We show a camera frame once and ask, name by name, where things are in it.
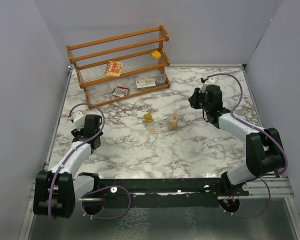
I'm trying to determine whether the clear pill bottle gold lid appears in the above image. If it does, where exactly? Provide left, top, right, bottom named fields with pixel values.
left=168, top=114, right=178, bottom=131

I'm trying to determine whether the yellow weekly pill organizer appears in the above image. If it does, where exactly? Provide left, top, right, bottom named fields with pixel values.
left=143, top=113, right=159, bottom=134

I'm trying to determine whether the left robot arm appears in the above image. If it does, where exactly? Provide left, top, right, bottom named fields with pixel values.
left=33, top=114, right=104, bottom=219

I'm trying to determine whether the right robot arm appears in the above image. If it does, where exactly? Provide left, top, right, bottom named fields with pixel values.
left=188, top=85, right=287, bottom=196

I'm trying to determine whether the clear round pin jar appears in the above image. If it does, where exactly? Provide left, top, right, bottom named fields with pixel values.
left=155, top=74, right=166, bottom=87

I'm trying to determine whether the red white staples packet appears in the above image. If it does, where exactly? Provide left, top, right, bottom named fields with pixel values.
left=112, top=86, right=130, bottom=97

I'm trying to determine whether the white green stapler box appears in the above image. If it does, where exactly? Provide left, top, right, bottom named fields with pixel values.
left=135, top=78, right=157, bottom=91

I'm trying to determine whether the wooden three-tier shelf rack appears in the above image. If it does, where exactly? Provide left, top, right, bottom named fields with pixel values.
left=66, top=25, right=171, bottom=106

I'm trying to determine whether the orange spiral notebook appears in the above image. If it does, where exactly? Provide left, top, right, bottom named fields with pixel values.
left=104, top=61, right=123, bottom=77

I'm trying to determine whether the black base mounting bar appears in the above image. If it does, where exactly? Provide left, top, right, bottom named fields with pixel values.
left=79, top=177, right=249, bottom=212

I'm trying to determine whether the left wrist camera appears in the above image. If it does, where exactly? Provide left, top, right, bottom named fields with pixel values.
left=68, top=110, right=86, bottom=131

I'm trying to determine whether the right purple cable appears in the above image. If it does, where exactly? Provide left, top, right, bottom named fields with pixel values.
left=206, top=72, right=289, bottom=219

